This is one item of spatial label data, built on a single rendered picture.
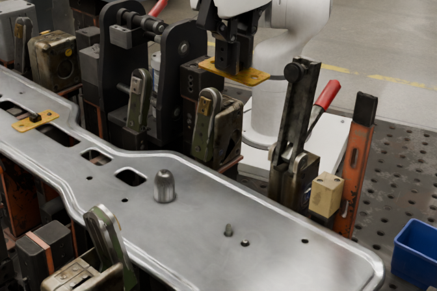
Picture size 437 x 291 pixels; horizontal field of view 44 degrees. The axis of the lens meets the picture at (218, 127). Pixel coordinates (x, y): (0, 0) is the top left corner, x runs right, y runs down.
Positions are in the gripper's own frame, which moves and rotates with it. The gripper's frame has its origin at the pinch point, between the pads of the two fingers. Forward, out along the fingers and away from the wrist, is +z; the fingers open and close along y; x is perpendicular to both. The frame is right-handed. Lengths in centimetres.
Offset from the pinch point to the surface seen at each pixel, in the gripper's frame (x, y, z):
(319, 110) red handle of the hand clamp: 1.1, -21.1, 15.8
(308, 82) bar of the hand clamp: 2.0, -14.9, 8.5
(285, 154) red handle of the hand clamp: 0.5, -13.4, 20.6
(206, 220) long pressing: -3.6, -0.1, 27.4
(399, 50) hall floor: -99, -333, 128
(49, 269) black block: -16.8, 18.2, 32.2
